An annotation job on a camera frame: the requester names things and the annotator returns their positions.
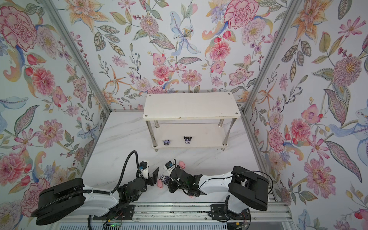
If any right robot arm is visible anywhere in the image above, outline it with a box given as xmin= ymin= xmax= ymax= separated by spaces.
xmin=166 ymin=162 xmax=269 ymax=214

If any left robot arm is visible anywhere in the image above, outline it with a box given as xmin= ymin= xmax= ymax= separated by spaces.
xmin=31 ymin=168 xmax=159 ymax=226

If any white two-tier shelf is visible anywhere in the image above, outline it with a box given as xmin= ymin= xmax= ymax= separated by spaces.
xmin=142 ymin=92 xmax=241 ymax=151

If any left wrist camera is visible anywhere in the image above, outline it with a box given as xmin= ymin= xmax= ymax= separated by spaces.
xmin=139 ymin=161 xmax=149 ymax=179

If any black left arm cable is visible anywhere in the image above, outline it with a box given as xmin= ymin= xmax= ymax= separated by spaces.
xmin=31 ymin=150 xmax=140 ymax=216

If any aluminium corner post right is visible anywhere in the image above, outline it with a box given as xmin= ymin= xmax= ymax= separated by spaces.
xmin=242 ymin=0 xmax=304 ymax=114

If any aluminium corner post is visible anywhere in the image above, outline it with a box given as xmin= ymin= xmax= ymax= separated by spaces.
xmin=242 ymin=0 xmax=304 ymax=114
xmin=40 ymin=0 xmax=111 ymax=116

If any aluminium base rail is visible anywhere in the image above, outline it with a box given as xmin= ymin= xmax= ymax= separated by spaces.
xmin=45 ymin=202 xmax=294 ymax=223

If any aluminium corner post left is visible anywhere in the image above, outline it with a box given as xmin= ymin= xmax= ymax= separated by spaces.
xmin=40 ymin=0 xmax=111 ymax=116

